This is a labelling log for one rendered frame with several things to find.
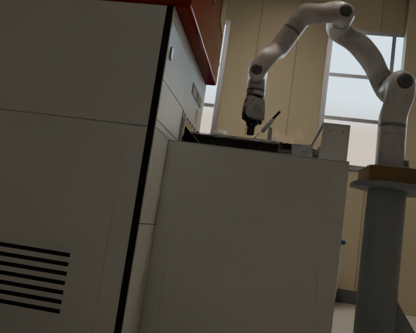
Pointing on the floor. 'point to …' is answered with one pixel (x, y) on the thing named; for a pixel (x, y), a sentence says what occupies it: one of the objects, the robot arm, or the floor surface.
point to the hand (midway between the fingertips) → (250, 130)
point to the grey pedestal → (382, 256)
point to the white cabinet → (245, 242)
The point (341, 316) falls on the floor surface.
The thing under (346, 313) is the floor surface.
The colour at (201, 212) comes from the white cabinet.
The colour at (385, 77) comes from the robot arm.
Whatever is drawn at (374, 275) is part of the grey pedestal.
